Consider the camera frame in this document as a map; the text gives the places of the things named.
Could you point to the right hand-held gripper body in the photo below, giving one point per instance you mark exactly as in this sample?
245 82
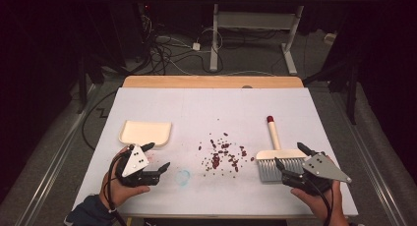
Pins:
324 168

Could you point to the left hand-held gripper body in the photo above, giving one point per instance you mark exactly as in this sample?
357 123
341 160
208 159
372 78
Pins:
135 161

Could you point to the cream plastic dustpan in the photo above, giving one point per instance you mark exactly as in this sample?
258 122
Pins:
146 132

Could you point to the pile of red beans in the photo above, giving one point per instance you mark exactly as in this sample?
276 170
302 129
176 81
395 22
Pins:
215 160

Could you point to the person's left hand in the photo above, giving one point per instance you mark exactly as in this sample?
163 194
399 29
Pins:
119 194

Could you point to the person's right hand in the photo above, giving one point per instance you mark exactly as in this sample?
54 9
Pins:
319 204

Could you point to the black stand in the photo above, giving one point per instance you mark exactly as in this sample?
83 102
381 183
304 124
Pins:
352 98

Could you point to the white table cover board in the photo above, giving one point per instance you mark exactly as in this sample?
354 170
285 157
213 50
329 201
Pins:
213 111

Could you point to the wooden table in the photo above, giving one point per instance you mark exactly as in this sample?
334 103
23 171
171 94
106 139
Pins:
196 82

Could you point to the grey table grommet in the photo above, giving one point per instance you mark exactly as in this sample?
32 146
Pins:
247 86

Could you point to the white power adapter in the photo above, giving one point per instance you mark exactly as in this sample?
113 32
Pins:
196 46

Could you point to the metal floor rail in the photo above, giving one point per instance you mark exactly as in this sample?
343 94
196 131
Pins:
373 173
54 167

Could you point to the white metal desk frame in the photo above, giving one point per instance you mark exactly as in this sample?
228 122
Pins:
255 20

